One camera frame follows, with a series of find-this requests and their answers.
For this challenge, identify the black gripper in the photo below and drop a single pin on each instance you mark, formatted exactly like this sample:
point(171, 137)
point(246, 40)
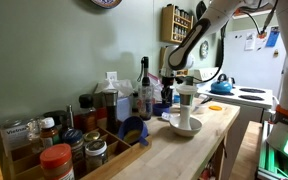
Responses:
point(167, 83)

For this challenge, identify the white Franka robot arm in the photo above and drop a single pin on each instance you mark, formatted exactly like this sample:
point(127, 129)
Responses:
point(210, 16)

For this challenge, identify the blue bowl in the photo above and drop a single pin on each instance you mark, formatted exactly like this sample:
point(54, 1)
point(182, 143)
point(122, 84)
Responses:
point(160, 109)

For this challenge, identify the white ceramic bowl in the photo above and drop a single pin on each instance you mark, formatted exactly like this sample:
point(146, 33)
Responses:
point(175, 128)

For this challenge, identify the clear plastic lunch box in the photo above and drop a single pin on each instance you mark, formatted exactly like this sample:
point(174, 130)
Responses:
point(200, 109)

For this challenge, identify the pale blue box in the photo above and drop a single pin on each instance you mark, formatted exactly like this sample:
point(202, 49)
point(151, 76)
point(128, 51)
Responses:
point(124, 108)

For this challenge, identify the red box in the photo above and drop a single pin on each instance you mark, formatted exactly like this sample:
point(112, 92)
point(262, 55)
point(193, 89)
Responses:
point(100, 113)

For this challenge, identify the blue round container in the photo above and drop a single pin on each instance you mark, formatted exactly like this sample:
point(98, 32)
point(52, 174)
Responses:
point(176, 99)

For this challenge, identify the clear plastic bag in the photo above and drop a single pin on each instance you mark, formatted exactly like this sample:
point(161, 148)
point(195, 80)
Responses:
point(156, 87)

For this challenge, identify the small white labelled packet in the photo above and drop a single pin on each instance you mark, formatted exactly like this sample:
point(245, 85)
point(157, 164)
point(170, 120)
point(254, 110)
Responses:
point(167, 116)

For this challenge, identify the glass bottle with black pump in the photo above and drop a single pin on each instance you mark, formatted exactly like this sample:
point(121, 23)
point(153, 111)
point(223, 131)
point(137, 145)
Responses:
point(145, 96)

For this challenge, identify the white pillar mill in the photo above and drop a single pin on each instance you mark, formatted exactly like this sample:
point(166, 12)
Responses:
point(186, 110)

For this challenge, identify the small dark bottle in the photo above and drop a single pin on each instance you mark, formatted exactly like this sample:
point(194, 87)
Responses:
point(135, 101)

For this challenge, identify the white crumpled bag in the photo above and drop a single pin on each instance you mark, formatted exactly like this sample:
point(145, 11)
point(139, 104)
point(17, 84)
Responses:
point(117, 86)

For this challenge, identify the blue kettle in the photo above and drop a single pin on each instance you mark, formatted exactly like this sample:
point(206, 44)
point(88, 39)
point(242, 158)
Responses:
point(221, 86)

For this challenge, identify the large wooden spice rack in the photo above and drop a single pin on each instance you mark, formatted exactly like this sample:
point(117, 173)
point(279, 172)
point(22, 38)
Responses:
point(166, 26)

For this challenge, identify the wooden tray organiser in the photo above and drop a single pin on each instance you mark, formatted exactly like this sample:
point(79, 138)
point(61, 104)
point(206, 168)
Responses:
point(124, 153)

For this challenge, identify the dark bottle with black cap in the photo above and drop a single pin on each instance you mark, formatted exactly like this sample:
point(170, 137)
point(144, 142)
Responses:
point(87, 115)

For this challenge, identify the white electric stove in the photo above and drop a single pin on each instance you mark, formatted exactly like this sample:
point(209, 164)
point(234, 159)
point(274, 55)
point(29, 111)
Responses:
point(244, 133)

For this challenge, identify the gold lid jar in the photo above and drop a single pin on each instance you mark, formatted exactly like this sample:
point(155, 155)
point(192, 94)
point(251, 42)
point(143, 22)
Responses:
point(91, 136)

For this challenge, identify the white fridge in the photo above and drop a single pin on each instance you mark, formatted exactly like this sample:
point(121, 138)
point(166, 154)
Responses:
point(250, 70)

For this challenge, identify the black hanging pan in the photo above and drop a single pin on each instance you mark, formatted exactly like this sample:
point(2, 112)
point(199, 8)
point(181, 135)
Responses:
point(200, 8)

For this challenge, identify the white paper sheet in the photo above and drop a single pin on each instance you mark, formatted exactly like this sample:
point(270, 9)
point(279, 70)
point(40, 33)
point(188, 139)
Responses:
point(249, 41)

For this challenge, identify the thin silver top bottle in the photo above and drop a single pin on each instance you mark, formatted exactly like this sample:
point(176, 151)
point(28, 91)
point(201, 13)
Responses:
point(70, 116)

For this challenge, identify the blue lid jar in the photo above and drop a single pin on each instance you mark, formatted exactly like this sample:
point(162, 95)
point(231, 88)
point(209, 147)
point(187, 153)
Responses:
point(73, 141)

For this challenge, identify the paper with orange picture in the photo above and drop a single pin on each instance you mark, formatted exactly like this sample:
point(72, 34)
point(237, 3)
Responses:
point(260, 42)

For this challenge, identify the low black lid jar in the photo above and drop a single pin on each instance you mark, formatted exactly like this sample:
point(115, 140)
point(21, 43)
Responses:
point(54, 116)

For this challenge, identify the small fridge magnet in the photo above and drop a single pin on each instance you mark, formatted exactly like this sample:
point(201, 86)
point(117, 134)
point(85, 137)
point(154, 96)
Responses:
point(275, 53)

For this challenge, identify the blue paper sheet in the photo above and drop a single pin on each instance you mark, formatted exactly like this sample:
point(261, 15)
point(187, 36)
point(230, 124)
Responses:
point(273, 37)

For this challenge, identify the white cap brown bottle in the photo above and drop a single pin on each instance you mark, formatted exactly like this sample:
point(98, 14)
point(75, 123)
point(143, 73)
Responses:
point(49, 133)

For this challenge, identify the metal robot stand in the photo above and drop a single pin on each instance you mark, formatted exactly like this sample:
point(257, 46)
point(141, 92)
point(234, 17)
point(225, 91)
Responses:
point(277, 156)

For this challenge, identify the orange lid jar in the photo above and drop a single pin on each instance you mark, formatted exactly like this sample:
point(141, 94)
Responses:
point(55, 160)

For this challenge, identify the small clear glass jar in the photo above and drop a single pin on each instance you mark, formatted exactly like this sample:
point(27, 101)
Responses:
point(34, 130)

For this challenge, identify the clear jar with white label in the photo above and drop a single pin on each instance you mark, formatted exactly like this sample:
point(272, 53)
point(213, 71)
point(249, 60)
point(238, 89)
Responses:
point(14, 135)

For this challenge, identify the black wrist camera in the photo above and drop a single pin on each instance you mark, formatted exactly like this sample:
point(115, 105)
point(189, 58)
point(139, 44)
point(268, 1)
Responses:
point(188, 80)

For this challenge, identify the round wall clock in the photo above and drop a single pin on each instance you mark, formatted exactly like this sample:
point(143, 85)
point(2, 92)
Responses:
point(204, 50)

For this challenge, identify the white wall outlet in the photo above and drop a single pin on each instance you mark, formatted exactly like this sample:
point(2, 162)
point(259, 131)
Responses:
point(111, 76)

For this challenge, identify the decorative wall plate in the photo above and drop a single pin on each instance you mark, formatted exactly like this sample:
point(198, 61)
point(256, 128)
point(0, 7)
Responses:
point(105, 2)

